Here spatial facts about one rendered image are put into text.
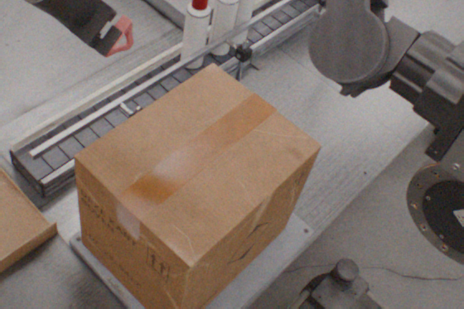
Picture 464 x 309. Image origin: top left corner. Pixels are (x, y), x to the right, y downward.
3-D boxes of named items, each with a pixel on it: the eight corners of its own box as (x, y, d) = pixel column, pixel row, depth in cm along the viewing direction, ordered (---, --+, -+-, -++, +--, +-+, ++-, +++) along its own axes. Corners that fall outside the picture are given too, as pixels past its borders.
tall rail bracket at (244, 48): (221, 74, 140) (231, 22, 128) (243, 92, 137) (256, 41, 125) (211, 80, 138) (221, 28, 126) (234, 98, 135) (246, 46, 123)
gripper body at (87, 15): (76, -19, 90) (48, -39, 83) (119, 12, 86) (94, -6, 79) (52, 14, 90) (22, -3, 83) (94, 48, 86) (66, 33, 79)
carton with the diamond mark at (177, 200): (196, 153, 120) (213, 61, 101) (285, 229, 111) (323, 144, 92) (80, 243, 103) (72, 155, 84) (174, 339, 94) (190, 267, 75)
